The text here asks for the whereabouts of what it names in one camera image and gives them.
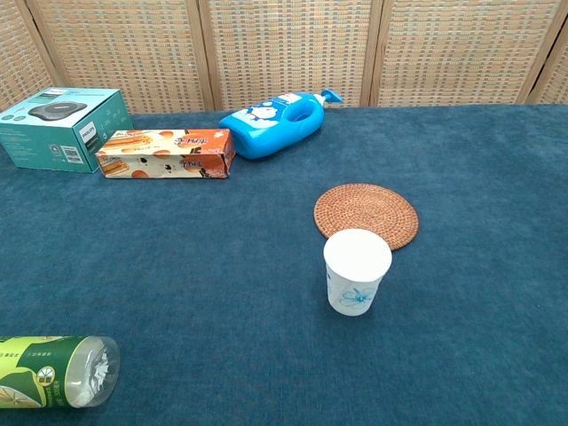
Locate white paper cup blue flower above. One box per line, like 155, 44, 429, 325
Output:
323, 228, 393, 317

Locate green label plastic bottle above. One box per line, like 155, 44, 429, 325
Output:
0, 335, 122, 409

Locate orange snack carton box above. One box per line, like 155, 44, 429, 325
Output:
95, 128, 237, 180

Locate round woven rattan coaster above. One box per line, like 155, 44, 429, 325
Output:
313, 183, 420, 252

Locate woven wooden folding screen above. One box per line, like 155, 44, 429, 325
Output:
0, 0, 568, 114

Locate blue pump detergent bottle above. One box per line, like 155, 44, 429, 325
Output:
218, 89, 344, 161

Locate teal Philips product box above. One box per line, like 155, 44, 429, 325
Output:
0, 86, 134, 175

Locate blue carpet table cloth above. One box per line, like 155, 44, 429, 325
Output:
0, 103, 568, 426

